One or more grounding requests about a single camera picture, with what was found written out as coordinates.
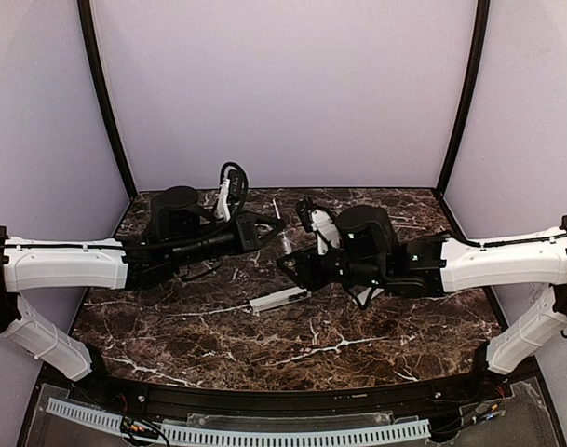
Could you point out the white remote control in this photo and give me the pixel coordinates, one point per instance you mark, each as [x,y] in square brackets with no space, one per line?
[277,299]

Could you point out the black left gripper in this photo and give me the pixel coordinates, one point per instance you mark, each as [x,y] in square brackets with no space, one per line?
[239,232]

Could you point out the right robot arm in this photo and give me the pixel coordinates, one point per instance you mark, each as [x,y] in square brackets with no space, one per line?
[360,248]

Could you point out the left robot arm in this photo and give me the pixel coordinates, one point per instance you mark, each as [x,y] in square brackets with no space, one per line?
[179,233]

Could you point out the black frame post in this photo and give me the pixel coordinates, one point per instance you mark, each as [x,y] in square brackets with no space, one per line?
[470,80]
[93,52]

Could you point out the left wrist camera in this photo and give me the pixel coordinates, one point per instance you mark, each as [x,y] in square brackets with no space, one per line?
[238,185]

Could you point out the white cable duct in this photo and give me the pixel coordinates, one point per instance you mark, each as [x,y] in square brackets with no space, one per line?
[212,430]

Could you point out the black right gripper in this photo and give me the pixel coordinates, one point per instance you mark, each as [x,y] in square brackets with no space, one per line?
[317,272]

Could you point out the black left frame post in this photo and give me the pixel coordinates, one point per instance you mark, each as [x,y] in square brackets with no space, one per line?
[93,52]

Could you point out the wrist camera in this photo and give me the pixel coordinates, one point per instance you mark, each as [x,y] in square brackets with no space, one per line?
[304,209]
[238,185]

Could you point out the black right frame post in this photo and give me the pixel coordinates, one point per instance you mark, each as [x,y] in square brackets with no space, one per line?
[470,80]

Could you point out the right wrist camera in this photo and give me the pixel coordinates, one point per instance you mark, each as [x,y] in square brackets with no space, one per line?
[304,209]

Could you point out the black front rail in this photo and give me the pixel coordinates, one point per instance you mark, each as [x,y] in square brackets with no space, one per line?
[435,396]

